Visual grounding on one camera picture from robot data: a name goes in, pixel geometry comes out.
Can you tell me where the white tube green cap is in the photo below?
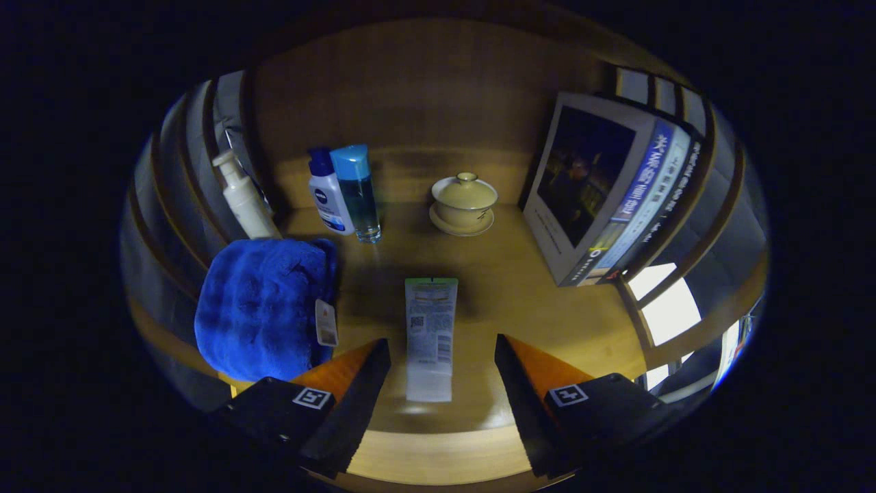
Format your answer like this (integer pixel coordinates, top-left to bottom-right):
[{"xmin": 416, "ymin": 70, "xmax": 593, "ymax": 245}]
[{"xmin": 404, "ymin": 277, "xmax": 459, "ymax": 403}]

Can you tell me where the beige lidded teacup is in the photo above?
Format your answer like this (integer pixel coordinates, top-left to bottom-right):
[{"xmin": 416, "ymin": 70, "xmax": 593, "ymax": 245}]
[{"xmin": 431, "ymin": 172, "xmax": 499, "ymax": 230}]

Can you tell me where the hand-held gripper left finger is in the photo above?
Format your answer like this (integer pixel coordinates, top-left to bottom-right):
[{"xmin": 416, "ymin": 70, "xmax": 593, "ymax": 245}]
[{"xmin": 209, "ymin": 338, "xmax": 392, "ymax": 480}]

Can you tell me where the wooden cabinet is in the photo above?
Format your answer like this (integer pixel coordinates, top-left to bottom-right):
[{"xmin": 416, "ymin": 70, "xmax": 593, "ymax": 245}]
[{"xmin": 120, "ymin": 14, "xmax": 771, "ymax": 490}]

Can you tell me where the thick book dark cover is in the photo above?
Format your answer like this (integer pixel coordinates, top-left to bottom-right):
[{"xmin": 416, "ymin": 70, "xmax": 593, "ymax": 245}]
[{"xmin": 522, "ymin": 91, "xmax": 675, "ymax": 287}]

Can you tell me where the teal clear bottle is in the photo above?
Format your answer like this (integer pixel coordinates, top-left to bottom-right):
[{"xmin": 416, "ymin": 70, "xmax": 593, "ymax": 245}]
[{"xmin": 330, "ymin": 144, "xmax": 383, "ymax": 244}]

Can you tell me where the wooden countertop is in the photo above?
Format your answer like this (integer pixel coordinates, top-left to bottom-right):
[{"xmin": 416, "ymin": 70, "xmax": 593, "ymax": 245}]
[{"xmin": 205, "ymin": 145, "xmax": 651, "ymax": 488}]

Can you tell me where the blue towel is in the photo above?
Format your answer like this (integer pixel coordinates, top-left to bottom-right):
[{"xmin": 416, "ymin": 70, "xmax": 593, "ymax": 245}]
[{"xmin": 194, "ymin": 237, "xmax": 341, "ymax": 383}]

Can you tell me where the thin grey-blue book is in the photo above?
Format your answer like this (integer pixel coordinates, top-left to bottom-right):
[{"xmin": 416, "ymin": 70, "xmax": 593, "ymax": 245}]
[{"xmin": 602, "ymin": 125, "xmax": 693, "ymax": 275}]

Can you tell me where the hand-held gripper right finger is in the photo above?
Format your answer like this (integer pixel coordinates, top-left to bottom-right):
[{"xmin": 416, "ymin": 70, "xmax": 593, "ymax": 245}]
[{"xmin": 494, "ymin": 334, "xmax": 685, "ymax": 479}]

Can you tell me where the white bottle blue cap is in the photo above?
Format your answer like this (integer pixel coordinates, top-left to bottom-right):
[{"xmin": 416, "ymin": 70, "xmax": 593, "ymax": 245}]
[{"xmin": 307, "ymin": 147, "xmax": 355, "ymax": 236}]

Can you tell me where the white pump bottle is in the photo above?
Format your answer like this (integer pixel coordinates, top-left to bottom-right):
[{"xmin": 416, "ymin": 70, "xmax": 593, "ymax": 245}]
[{"xmin": 211, "ymin": 150, "xmax": 283, "ymax": 240}]

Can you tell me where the beige saucer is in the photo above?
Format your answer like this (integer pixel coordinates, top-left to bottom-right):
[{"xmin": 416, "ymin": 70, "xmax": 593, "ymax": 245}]
[{"xmin": 429, "ymin": 204, "xmax": 495, "ymax": 238}]

